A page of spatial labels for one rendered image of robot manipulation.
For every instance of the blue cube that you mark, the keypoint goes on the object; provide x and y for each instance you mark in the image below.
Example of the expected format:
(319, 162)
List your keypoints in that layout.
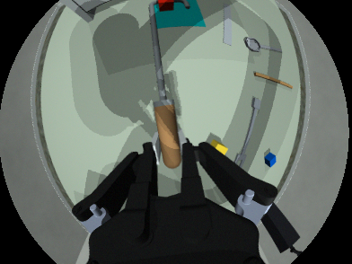
(270, 159)

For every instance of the yellow cube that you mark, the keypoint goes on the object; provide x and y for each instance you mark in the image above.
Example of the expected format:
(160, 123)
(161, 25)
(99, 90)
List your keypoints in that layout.
(220, 147)

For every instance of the teal square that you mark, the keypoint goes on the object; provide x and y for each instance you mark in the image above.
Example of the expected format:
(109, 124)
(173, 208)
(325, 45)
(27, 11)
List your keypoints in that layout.
(180, 16)

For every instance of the red block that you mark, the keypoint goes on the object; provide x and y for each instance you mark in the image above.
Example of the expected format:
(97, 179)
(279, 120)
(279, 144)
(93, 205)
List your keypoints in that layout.
(165, 5)

